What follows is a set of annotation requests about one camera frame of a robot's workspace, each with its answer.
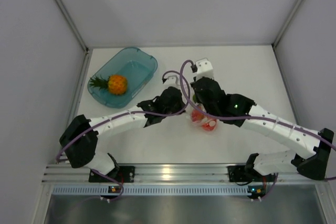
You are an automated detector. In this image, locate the fake red apple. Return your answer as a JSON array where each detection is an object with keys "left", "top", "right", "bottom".
[{"left": 190, "top": 110, "right": 217, "bottom": 132}]

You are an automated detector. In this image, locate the clear zip top bag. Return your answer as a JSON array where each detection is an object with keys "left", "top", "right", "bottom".
[{"left": 185, "top": 104, "right": 218, "bottom": 132}]

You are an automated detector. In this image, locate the fake pineapple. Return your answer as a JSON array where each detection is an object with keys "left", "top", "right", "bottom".
[{"left": 89, "top": 74, "right": 128, "bottom": 95}]

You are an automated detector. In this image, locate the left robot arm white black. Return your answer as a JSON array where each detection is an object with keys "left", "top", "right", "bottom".
[{"left": 59, "top": 87, "right": 185, "bottom": 182}]

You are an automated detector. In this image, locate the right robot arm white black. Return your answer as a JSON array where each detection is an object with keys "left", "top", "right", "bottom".
[{"left": 191, "top": 77, "right": 335, "bottom": 180}]

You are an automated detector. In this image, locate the teal plastic bin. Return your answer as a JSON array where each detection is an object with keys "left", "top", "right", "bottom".
[{"left": 87, "top": 47, "right": 158, "bottom": 109}]

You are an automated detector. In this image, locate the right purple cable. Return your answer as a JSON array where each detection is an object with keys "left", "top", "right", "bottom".
[{"left": 180, "top": 60, "right": 336, "bottom": 201}]

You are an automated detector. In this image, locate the purple cable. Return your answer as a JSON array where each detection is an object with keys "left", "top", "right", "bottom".
[
  {"left": 180, "top": 60, "right": 336, "bottom": 201},
  {"left": 56, "top": 70, "right": 190, "bottom": 204}
]

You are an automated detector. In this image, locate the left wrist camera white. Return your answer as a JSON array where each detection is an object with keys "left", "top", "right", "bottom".
[{"left": 163, "top": 75, "right": 179, "bottom": 88}]

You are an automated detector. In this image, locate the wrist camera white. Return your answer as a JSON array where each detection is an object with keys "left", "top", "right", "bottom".
[
  {"left": 191, "top": 58, "right": 214, "bottom": 81},
  {"left": 163, "top": 75, "right": 179, "bottom": 88}
]

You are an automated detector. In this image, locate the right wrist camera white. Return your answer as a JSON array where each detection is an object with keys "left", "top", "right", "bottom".
[{"left": 191, "top": 58, "right": 214, "bottom": 81}]

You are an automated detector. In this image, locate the aluminium mounting rail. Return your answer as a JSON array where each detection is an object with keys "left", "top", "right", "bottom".
[{"left": 43, "top": 163, "right": 328, "bottom": 183}]

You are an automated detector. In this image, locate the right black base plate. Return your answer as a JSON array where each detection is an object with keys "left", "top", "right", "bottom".
[{"left": 227, "top": 165, "right": 262, "bottom": 183}]

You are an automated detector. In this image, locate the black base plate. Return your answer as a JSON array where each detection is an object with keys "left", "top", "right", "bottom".
[
  {"left": 88, "top": 165, "right": 135, "bottom": 183},
  {"left": 227, "top": 165, "right": 262, "bottom": 183}
]

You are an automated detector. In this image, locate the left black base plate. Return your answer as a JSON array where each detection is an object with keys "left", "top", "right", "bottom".
[{"left": 88, "top": 165, "right": 135, "bottom": 183}]

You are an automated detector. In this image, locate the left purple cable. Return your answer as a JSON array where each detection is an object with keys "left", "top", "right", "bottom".
[{"left": 56, "top": 70, "right": 190, "bottom": 204}]

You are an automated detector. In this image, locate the white slotted cable duct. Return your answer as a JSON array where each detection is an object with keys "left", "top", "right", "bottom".
[{"left": 52, "top": 185, "right": 257, "bottom": 196}]

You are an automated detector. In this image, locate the left aluminium frame post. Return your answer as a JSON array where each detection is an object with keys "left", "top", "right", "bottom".
[{"left": 54, "top": 0, "right": 89, "bottom": 53}]

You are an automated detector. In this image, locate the aluminium frame post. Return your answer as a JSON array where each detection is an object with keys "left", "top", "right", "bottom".
[
  {"left": 54, "top": 0, "right": 89, "bottom": 53},
  {"left": 272, "top": 0, "right": 305, "bottom": 49}
]

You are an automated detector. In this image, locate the right aluminium frame post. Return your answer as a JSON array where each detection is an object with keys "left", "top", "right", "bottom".
[{"left": 272, "top": 0, "right": 305, "bottom": 49}]

